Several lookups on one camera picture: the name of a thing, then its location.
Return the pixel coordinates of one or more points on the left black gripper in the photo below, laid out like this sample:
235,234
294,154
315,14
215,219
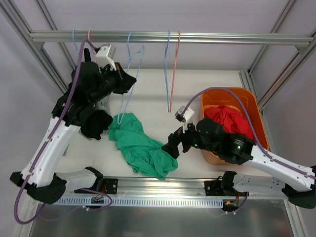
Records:
118,80

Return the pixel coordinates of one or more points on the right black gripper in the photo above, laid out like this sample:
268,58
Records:
182,138

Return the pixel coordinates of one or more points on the green tank top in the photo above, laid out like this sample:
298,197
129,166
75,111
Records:
142,153

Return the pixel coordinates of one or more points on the pink hanger of grey top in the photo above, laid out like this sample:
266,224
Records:
92,47

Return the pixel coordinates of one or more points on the blue hanger of red top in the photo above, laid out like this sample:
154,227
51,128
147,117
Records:
166,72

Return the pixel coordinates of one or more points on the red tank top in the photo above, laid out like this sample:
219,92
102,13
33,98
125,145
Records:
231,120

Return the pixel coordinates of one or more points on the grey tank top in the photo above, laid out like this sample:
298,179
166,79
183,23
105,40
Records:
104,105

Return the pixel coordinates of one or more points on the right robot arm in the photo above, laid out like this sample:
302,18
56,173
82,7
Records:
286,179

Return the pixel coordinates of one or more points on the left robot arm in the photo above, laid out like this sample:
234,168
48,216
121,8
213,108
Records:
39,177

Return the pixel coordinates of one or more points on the black tank top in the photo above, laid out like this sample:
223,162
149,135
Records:
96,123

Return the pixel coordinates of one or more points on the blue hanger of black top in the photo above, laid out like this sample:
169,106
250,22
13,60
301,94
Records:
74,41

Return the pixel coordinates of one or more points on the orange plastic basket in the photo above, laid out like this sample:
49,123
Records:
241,100

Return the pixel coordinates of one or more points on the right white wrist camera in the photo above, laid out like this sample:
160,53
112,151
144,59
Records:
185,116

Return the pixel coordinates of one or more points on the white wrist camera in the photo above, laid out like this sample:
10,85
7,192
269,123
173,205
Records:
104,57
185,116

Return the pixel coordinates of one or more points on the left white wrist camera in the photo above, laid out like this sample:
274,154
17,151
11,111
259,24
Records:
104,57

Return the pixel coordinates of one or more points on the front aluminium rail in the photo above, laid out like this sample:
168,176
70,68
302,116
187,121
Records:
158,185

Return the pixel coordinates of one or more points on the slotted cable duct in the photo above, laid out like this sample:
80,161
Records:
203,202

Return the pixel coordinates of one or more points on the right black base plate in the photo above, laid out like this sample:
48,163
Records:
213,188

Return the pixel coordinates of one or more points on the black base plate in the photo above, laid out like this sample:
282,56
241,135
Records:
110,186
213,188

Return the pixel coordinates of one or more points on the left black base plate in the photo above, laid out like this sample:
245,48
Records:
110,186

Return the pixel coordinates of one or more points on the aluminium hanging rail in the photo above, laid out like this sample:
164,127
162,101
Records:
161,37

